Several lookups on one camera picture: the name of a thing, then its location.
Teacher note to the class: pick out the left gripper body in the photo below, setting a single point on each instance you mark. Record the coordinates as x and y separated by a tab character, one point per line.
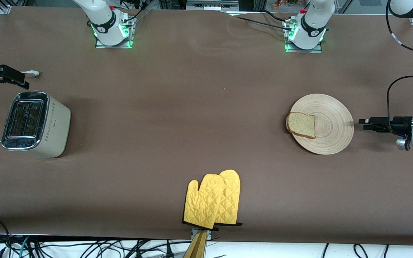
399	125

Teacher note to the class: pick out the round wooden plate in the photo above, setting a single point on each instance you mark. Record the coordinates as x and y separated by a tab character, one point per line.
332	123

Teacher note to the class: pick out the slice of bread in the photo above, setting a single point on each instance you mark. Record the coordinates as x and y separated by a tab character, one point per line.
301	124

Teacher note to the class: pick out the white chrome two-slot toaster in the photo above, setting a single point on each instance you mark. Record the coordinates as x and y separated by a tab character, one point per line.
54	122

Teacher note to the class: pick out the yellow quilted oven mitt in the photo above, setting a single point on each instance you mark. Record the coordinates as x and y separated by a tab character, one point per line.
203	204
231	193

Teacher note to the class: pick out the brown table cover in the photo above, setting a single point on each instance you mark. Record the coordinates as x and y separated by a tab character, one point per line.
192	89

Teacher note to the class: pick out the grey power strip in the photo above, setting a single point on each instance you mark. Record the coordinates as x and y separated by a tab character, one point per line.
212	4

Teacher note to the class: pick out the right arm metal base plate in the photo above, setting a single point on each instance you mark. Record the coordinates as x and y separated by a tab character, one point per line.
100	44

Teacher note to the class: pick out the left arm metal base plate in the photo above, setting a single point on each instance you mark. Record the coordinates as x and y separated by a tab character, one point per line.
299	51

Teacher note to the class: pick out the wooden bracket on table edge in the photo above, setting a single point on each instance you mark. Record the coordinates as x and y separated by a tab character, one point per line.
197	247

